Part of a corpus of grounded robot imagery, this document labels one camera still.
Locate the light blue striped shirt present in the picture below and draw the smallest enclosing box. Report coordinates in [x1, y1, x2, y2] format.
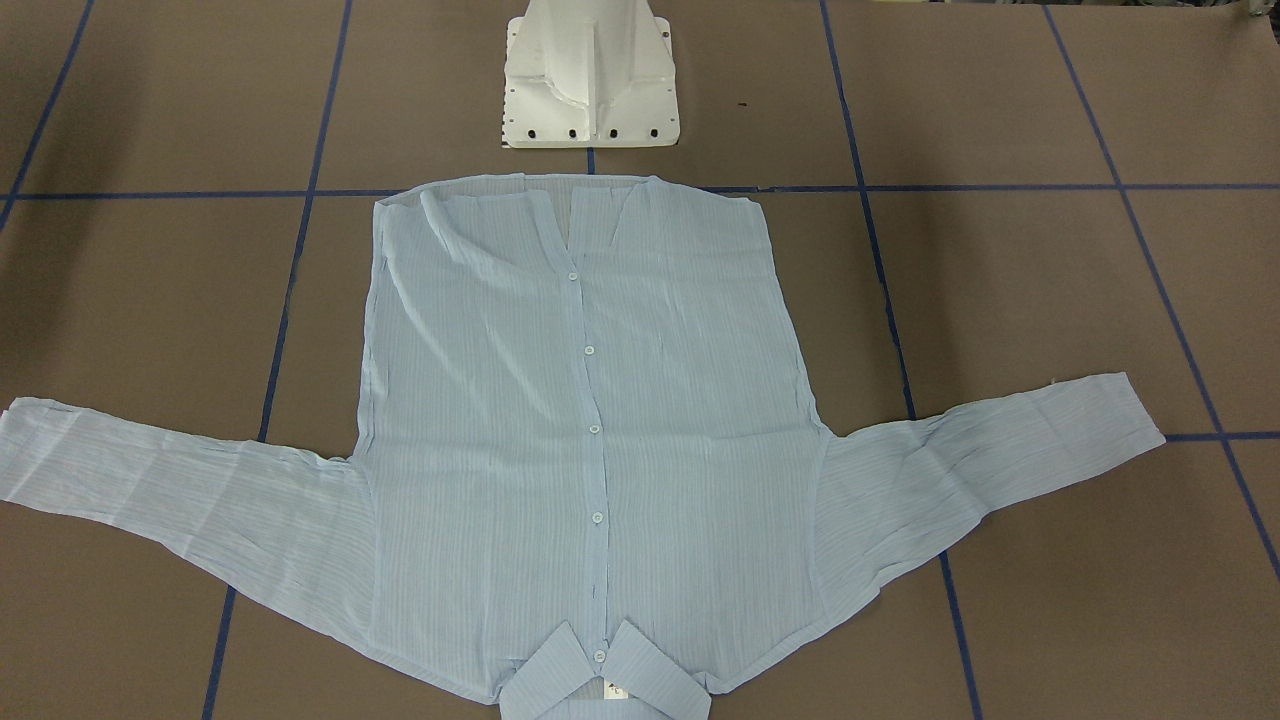
[3, 174, 1165, 719]

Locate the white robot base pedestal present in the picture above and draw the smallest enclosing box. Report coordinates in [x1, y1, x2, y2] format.
[500, 1, 681, 149]

